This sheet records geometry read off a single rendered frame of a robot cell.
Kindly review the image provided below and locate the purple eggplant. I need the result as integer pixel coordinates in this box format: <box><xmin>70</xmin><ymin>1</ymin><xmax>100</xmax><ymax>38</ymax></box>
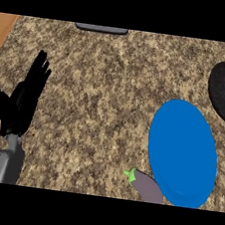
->
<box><xmin>119</xmin><ymin>166</ymin><xmax>169</xmax><ymax>206</ymax></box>

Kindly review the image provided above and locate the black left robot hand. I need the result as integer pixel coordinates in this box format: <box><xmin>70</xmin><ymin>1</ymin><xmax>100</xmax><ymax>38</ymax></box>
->
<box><xmin>0</xmin><ymin>44</ymin><xmax>56</xmax><ymax>142</ymax></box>

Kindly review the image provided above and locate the blue plate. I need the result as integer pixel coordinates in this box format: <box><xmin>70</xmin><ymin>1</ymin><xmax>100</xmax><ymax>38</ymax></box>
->
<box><xmin>139</xmin><ymin>95</ymin><xmax>225</xmax><ymax>212</ymax></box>

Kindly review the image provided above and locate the dark grey appliance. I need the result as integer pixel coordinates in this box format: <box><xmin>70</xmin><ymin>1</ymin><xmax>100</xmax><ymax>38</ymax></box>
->
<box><xmin>75</xmin><ymin>21</ymin><xmax>129</xmax><ymax>37</ymax></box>

